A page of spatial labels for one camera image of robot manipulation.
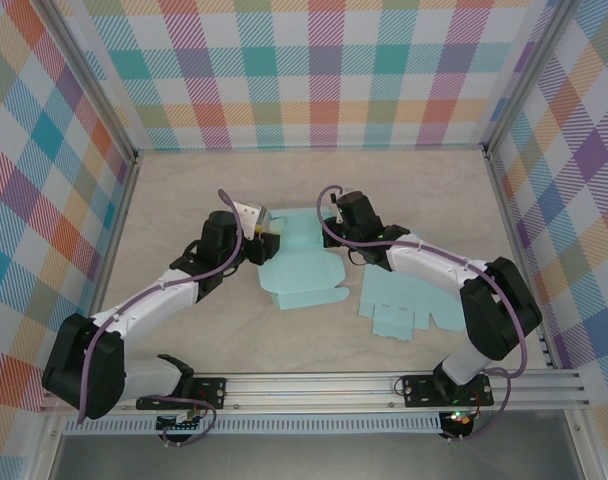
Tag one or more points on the light blue paper box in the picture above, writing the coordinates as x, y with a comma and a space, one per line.
304, 270
404, 295

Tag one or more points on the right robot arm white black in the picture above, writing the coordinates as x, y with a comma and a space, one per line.
434, 260

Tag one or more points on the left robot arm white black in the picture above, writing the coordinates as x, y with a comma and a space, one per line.
149, 305

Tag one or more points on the left controller board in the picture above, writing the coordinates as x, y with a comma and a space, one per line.
179, 425

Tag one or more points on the controller board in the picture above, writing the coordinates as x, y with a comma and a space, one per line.
459, 419
179, 425

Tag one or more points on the right controller board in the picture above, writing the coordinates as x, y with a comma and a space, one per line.
459, 419

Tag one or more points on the grey metal panel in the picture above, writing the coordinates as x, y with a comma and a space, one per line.
309, 460

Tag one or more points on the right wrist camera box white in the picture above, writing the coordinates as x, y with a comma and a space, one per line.
337, 210

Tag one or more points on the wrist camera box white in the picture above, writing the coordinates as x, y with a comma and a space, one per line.
251, 216
337, 210

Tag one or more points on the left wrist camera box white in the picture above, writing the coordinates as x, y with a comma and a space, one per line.
251, 216

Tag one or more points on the left aluminium side rail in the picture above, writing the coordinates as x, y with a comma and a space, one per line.
124, 200

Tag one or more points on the aluminium side rail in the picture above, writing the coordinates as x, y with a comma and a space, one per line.
504, 200
124, 200

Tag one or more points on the right aluminium side rail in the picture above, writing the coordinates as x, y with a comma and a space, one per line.
504, 200

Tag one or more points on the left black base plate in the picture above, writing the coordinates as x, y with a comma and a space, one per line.
211, 392

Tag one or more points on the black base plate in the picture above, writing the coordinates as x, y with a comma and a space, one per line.
419, 392
211, 392

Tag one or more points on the aluminium mounting rail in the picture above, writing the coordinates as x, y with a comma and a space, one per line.
309, 390

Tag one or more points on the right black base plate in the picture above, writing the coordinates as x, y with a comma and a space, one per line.
419, 392

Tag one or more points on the left aluminium frame post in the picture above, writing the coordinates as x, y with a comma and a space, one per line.
96, 75

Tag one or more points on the aluminium frame post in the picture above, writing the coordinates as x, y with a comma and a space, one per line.
96, 75
526, 75

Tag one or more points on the right aluminium frame post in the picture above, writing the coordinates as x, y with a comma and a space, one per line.
526, 75

